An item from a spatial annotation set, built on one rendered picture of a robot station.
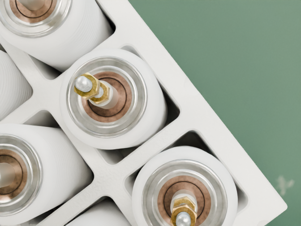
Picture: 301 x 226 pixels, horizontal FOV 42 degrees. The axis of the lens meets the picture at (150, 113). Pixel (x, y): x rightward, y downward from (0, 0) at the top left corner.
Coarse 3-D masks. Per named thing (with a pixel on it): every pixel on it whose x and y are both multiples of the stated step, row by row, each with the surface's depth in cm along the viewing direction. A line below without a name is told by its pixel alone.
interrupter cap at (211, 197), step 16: (176, 160) 35; (192, 160) 35; (160, 176) 35; (176, 176) 35; (192, 176) 35; (208, 176) 35; (144, 192) 35; (160, 192) 35; (192, 192) 35; (208, 192) 34; (224, 192) 34; (144, 208) 35; (160, 208) 35; (208, 208) 34; (224, 208) 34; (160, 224) 35; (208, 224) 34
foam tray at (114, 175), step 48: (96, 0) 48; (0, 48) 52; (96, 48) 44; (144, 48) 43; (48, 96) 44; (192, 96) 43; (144, 144) 43; (192, 144) 53; (96, 192) 43; (240, 192) 48
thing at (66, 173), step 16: (0, 128) 37; (16, 128) 37; (32, 128) 38; (48, 128) 44; (32, 144) 36; (48, 144) 37; (64, 144) 42; (48, 160) 36; (64, 160) 40; (80, 160) 46; (48, 176) 36; (64, 176) 39; (80, 176) 45; (48, 192) 36; (64, 192) 41; (32, 208) 36; (48, 208) 39; (0, 224) 37; (16, 224) 37
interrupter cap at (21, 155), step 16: (0, 144) 36; (16, 144) 36; (0, 160) 37; (16, 160) 36; (32, 160) 36; (16, 176) 36; (32, 176) 36; (0, 192) 36; (16, 192) 36; (32, 192) 36; (0, 208) 36; (16, 208) 36
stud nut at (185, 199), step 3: (177, 198) 32; (180, 198) 31; (183, 198) 31; (186, 198) 31; (174, 201) 32; (177, 201) 31; (180, 201) 31; (183, 201) 31; (186, 201) 31; (189, 201) 31; (192, 201) 32; (174, 204) 31; (177, 204) 31; (189, 204) 31; (192, 204) 31; (195, 204) 32; (192, 207) 31
